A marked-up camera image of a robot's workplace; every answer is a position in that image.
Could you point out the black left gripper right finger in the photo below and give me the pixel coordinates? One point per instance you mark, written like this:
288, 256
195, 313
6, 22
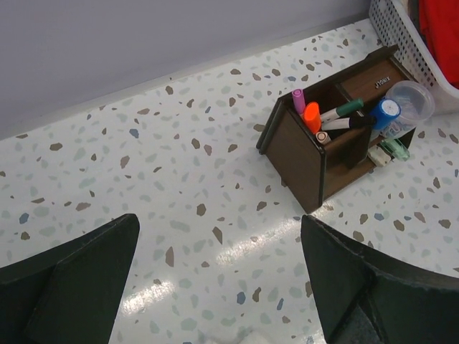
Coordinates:
365, 296

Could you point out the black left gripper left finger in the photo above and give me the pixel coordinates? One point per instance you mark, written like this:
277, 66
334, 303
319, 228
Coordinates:
70, 293

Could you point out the brown wooden desk organizer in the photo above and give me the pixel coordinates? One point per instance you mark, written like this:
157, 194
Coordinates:
314, 171

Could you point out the beige small tube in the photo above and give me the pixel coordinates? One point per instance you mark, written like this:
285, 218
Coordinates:
378, 156

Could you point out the green translucent cap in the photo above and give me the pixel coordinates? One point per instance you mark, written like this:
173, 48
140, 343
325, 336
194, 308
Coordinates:
395, 148

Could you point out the green capped white marker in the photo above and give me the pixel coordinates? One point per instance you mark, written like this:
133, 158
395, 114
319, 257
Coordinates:
339, 112

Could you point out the blue grey stamp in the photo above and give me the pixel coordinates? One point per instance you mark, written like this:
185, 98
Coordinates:
384, 113

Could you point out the orange capped black highlighter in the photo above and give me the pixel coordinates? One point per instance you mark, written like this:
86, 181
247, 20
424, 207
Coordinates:
312, 118

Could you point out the clear jar of paperclips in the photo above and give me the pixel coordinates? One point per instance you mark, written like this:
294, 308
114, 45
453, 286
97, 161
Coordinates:
416, 106

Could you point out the pink capped white marker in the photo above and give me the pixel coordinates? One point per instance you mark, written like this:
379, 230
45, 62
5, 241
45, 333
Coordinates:
299, 101

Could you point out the white folded towel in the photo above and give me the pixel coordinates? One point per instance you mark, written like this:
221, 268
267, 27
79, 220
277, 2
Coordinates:
253, 337

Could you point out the peach capped white marker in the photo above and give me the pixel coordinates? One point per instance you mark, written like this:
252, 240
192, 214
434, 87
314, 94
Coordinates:
323, 137

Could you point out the white plastic basket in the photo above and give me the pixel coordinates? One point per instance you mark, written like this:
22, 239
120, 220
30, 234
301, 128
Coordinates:
393, 26

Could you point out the red cloth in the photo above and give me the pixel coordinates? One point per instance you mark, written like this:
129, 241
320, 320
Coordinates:
439, 25

